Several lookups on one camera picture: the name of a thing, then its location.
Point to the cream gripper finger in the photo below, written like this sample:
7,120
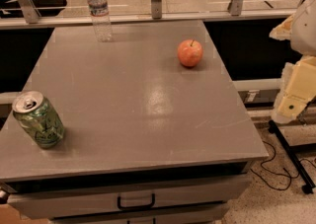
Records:
283,30
297,89

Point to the clear plastic water bottle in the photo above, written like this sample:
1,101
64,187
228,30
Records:
99,13

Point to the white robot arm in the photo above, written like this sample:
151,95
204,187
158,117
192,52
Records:
303,31

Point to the green soda can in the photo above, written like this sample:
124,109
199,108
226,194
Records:
37,116

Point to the red apple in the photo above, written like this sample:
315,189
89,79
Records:
190,52

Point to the black stand leg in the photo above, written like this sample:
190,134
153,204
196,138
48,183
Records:
291,152

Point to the grey lower drawer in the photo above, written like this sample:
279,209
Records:
200,212

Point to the grey drawer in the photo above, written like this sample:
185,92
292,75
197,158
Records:
200,212
73,202

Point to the grey upper drawer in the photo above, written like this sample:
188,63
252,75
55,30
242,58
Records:
73,202

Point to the black drawer handle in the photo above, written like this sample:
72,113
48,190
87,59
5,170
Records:
129,203

